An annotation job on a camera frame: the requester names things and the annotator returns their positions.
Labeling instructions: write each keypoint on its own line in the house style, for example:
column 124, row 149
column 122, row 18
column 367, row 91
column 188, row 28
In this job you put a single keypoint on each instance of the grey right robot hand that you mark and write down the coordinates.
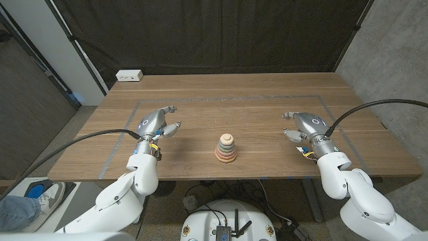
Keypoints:
column 312, row 125

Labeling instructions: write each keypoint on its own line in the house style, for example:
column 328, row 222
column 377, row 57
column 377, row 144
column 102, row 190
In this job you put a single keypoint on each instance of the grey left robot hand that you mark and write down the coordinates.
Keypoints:
column 152, row 122

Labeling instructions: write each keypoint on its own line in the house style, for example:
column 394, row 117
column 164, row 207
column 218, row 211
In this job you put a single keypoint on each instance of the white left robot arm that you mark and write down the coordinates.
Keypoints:
column 127, row 197

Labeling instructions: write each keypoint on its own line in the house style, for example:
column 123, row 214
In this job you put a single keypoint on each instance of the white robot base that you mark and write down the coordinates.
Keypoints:
column 200, row 224

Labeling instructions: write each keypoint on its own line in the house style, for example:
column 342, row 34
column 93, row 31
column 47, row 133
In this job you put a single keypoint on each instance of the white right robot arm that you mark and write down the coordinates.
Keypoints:
column 361, row 197

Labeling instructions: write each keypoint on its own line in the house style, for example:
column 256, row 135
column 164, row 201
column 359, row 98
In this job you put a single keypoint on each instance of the white power strip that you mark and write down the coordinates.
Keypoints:
column 129, row 75

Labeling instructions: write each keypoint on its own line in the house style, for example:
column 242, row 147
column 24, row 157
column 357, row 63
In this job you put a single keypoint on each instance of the round black fan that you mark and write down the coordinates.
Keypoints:
column 165, row 188

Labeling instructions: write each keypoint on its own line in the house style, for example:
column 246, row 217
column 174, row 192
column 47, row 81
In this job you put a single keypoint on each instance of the grey round floor object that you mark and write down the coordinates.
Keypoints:
column 190, row 202

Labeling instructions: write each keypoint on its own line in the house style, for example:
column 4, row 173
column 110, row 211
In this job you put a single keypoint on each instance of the black backdrop curtain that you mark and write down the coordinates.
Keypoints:
column 214, row 33

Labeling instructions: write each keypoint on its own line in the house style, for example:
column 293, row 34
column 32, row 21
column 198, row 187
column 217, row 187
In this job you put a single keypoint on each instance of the black power adapter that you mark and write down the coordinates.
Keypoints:
column 291, row 231

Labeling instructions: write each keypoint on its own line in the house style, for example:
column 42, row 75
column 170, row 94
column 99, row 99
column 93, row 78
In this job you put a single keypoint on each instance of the black backdrop stand pole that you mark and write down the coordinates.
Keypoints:
column 71, row 37
column 357, row 26

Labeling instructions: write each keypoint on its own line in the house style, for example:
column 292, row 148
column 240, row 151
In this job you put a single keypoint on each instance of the grey white sneaker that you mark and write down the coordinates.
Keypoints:
column 51, row 197

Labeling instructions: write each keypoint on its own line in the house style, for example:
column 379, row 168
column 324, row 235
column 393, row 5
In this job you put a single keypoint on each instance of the radio module with antennas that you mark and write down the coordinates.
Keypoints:
column 223, row 232

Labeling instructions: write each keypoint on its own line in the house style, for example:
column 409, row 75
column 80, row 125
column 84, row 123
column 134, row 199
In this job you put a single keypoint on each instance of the blue foot pedal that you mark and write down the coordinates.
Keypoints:
column 35, row 190

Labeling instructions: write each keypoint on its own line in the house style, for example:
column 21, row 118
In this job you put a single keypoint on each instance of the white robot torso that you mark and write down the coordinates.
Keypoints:
column 67, row 236

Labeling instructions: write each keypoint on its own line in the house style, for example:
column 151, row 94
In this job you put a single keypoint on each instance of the person leg in jeans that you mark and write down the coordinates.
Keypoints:
column 15, row 212

